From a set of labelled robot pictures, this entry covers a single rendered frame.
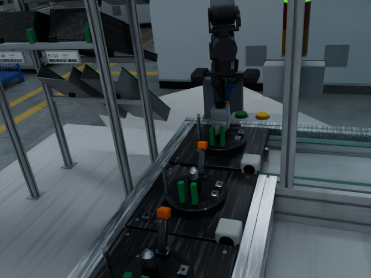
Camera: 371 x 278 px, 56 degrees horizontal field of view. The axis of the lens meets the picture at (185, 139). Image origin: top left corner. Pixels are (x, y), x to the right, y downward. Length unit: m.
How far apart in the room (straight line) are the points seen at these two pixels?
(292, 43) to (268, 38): 3.21
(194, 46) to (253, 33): 0.68
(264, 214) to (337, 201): 0.18
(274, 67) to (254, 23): 3.16
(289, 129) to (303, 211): 0.21
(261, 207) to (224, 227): 0.14
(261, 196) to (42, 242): 0.55
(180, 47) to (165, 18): 0.36
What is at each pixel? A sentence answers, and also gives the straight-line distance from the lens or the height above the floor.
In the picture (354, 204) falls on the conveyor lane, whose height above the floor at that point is 0.93.
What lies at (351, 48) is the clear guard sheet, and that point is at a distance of 0.73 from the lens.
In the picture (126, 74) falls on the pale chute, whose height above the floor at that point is 1.19.
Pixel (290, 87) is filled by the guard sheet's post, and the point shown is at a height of 1.20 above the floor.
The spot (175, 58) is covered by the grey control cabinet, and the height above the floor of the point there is 0.39.
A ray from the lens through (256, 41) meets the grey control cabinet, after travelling 3.95.
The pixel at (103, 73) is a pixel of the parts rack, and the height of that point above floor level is 1.24.
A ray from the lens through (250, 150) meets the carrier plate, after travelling 0.97.
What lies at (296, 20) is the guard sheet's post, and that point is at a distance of 0.70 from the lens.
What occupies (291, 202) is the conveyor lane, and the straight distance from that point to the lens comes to 0.87.
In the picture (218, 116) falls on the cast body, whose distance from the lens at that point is 0.94.
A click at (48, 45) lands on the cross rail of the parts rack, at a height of 1.31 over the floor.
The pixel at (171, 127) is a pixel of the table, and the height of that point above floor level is 0.86.
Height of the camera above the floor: 1.46
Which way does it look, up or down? 28 degrees down
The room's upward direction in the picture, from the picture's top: 6 degrees counter-clockwise
